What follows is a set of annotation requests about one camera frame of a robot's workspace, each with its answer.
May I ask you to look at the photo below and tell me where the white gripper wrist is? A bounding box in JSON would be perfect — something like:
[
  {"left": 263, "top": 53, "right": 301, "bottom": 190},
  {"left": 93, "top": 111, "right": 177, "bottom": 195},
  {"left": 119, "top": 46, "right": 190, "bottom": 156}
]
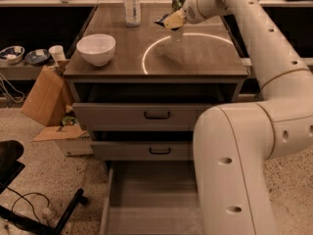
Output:
[{"left": 163, "top": 0, "right": 211, "bottom": 29}]

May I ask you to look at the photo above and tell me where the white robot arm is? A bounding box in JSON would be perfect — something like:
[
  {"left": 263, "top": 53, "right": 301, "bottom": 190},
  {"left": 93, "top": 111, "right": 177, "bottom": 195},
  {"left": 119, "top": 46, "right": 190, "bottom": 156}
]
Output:
[{"left": 164, "top": 0, "right": 313, "bottom": 235}]

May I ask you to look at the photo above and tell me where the grey drawer cabinet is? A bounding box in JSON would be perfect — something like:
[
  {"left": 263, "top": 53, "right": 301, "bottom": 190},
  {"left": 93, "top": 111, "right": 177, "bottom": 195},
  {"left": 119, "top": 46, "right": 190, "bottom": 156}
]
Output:
[{"left": 63, "top": 2, "right": 249, "bottom": 168}]

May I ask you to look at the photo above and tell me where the open bottom drawer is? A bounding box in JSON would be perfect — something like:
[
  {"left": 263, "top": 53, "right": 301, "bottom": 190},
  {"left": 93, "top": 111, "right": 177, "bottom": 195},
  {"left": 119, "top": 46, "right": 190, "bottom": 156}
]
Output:
[{"left": 99, "top": 161, "right": 203, "bottom": 235}]

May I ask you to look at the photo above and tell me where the clear plastic water bottle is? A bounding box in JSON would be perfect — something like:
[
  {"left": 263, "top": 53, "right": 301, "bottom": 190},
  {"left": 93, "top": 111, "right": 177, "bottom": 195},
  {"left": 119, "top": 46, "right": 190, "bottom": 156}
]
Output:
[{"left": 123, "top": 0, "right": 141, "bottom": 26}]

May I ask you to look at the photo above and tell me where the white ceramic bowl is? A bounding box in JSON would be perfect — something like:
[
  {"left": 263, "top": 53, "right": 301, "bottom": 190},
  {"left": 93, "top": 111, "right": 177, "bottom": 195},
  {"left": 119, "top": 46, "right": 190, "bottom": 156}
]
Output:
[{"left": 76, "top": 34, "right": 115, "bottom": 67}]

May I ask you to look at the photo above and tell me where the white paper cup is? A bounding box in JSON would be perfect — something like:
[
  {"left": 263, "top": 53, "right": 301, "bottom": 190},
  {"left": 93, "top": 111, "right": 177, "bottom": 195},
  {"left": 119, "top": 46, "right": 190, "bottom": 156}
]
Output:
[{"left": 49, "top": 45, "right": 66, "bottom": 62}]

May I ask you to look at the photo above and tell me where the dark blue plate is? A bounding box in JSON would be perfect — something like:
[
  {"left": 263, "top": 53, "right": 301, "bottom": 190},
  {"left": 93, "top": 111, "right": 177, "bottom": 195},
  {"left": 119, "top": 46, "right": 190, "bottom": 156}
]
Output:
[{"left": 24, "top": 49, "right": 50, "bottom": 66}]

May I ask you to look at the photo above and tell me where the open cardboard box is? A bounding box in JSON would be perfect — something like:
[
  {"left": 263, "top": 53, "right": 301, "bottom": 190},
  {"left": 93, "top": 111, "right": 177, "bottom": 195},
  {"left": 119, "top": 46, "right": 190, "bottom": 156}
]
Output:
[{"left": 21, "top": 66, "right": 73, "bottom": 126}]

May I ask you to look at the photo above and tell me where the white cardboard box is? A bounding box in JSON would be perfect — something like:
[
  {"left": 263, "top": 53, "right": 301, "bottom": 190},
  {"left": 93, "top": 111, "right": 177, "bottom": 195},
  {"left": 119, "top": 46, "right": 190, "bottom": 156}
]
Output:
[{"left": 33, "top": 125, "right": 93, "bottom": 156}]

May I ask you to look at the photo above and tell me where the blue patterned bowl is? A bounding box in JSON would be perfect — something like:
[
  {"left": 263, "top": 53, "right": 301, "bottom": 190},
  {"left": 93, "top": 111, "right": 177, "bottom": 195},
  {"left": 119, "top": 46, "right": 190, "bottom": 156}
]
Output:
[{"left": 0, "top": 46, "right": 24, "bottom": 65}]

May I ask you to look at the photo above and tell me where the low grey shelf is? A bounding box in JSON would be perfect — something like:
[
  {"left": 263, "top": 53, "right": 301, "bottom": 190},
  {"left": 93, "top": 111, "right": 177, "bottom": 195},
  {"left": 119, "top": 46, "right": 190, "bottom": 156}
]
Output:
[{"left": 0, "top": 60, "right": 69, "bottom": 81}]

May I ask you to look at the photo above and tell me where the top drawer with handle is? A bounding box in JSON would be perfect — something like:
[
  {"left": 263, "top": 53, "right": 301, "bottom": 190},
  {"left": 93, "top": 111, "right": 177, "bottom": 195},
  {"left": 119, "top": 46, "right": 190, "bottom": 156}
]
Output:
[{"left": 73, "top": 103, "right": 210, "bottom": 131}]

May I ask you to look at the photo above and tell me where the drawer with handle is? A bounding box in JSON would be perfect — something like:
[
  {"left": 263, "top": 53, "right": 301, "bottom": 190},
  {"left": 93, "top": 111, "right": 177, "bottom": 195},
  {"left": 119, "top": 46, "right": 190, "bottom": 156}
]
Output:
[
  {"left": 91, "top": 141, "right": 193, "bottom": 161},
  {"left": 73, "top": 103, "right": 210, "bottom": 131}
]

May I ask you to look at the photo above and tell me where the middle drawer with handle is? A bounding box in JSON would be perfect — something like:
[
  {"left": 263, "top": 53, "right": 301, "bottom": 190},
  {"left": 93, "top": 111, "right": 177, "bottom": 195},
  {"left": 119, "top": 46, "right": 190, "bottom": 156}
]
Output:
[{"left": 91, "top": 141, "right": 193, "bottom": 161}]

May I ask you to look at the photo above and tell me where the black cable on floor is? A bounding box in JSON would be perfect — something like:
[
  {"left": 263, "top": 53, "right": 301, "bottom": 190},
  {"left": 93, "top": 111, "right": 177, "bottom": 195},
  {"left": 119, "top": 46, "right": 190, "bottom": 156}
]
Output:
[{"left": 5, "top": 186, "right": 52, "bottom": 225}]

